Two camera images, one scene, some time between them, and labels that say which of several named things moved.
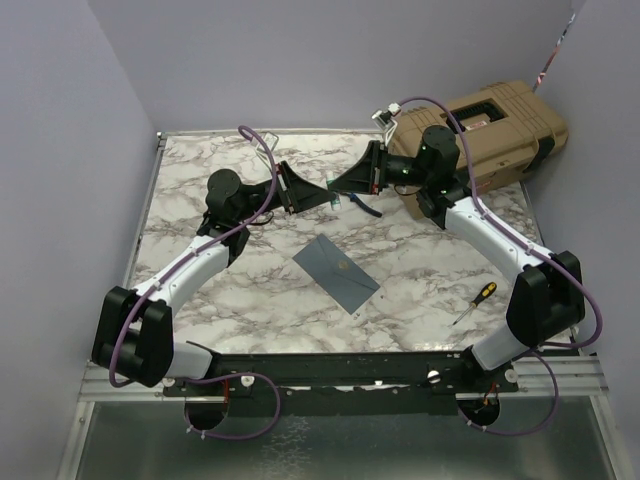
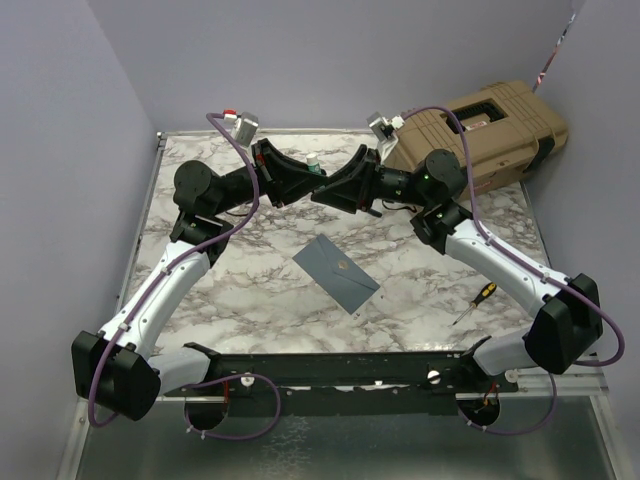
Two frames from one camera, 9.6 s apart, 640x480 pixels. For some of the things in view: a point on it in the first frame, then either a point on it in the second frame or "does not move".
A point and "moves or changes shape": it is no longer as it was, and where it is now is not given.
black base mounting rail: [344, 384] does not move
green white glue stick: [336, 203] moves or changes shape
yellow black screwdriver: [484, 294] does not move
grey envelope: [336, 273] does not move
